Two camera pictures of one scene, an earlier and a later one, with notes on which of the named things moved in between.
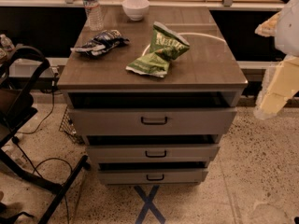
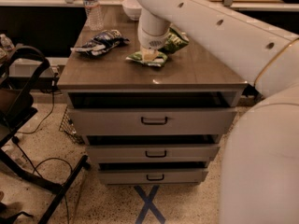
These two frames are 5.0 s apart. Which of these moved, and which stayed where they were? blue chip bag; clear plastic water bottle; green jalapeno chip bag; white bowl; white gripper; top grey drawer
Moved: green jalapeno chip bag; white gripper
Stayed: clear plastic water bottle; blue chip bag; white bowl; top grey drawer
